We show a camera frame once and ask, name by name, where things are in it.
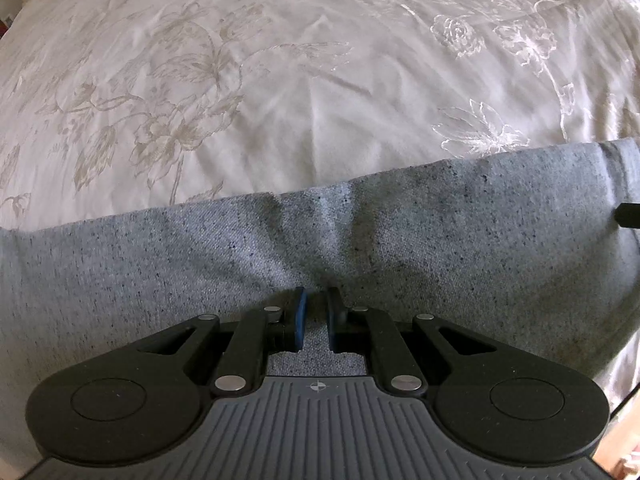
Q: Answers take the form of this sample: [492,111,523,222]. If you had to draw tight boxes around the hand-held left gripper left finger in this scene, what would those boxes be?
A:
[135,286,307,397]

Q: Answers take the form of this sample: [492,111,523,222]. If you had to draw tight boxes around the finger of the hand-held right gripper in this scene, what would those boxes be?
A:
[614,203,640,232]

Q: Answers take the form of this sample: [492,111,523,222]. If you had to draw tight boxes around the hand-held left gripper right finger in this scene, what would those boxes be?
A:
[326,286,501,396]

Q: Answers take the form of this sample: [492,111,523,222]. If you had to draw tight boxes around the blue-grey pants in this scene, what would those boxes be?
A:
[0,138,640,466]

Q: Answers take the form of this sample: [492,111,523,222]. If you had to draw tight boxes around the white floral bedspread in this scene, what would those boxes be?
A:
[0,0,640,411]

